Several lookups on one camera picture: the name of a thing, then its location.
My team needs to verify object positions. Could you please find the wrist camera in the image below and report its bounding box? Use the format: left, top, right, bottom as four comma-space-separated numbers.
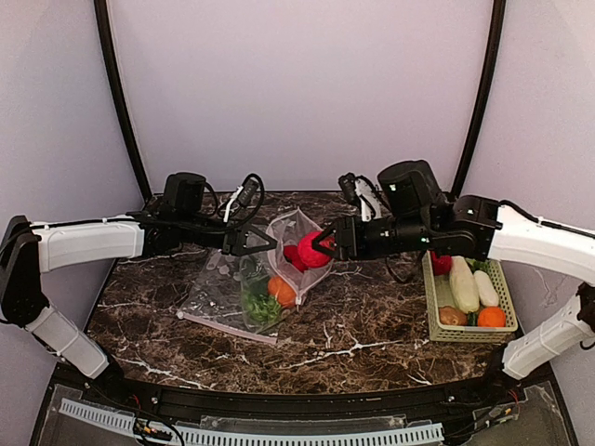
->
337, 172, 389, 222
218, 173, 265, 223

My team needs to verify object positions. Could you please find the white radish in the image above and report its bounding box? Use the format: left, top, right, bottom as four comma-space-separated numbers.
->
449, 256, 480, 314
473, 270, 499, 307

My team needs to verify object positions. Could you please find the lower clear zip bag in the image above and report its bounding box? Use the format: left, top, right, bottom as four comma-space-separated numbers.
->
177, 250, 278, 346

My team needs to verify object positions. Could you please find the black frame post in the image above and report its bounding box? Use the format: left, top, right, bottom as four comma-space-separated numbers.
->
450, 0, 507, 197
93, 0, 152, 203

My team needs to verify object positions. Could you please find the small red tomato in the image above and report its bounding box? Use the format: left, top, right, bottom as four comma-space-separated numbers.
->
430, 251, 453, 276

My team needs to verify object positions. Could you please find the black front rail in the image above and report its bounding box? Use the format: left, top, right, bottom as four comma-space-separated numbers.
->
54, 363, 523, 423

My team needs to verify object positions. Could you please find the dotted zip bag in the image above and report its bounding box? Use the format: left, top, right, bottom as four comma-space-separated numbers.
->
240, 208, 332, 330

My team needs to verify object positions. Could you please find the white slotted cable duct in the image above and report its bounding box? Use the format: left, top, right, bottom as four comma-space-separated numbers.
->
54, 398, 444, 445

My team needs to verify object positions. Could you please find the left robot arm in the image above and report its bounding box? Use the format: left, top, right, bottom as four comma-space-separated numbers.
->
1, 172, 277, 380

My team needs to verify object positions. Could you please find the pale green perforated basket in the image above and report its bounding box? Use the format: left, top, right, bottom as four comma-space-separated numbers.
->
421, 253, 518, 344

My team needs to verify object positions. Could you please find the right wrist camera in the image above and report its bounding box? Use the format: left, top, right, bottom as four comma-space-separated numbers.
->
337, 172, 389, 222

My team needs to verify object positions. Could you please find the orange persimmon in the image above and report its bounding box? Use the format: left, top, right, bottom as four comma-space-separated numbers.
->
268, 276, 297, 308

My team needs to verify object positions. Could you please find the right black frame post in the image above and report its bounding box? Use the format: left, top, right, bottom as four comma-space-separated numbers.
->
450, 0, 507, 197

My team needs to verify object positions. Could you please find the small electronics board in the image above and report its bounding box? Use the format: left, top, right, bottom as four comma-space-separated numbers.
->
133, 419, 173, 445

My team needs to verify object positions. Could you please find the red apple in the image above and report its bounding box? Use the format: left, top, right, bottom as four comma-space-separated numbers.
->
284, 244, 309, 272
297, 230, 332, 269

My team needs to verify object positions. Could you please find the left black frame post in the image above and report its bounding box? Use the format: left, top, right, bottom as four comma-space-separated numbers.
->
93, 0, 152, 203

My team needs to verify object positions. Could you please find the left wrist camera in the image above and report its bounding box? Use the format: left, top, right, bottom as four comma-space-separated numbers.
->
218, 173, 265, 223

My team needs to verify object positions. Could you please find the small orange tangerine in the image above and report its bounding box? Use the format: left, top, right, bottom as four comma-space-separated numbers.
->
477, 307, 507, 328

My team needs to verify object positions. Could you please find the green grape bunch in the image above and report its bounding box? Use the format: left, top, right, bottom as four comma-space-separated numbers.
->
242, 293, 282, 327

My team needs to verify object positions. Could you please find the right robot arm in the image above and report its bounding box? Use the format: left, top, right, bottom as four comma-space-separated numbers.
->
311, 160, 594, 380

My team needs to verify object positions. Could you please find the brown potato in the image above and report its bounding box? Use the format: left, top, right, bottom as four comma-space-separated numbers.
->
438, 306, 468, 326

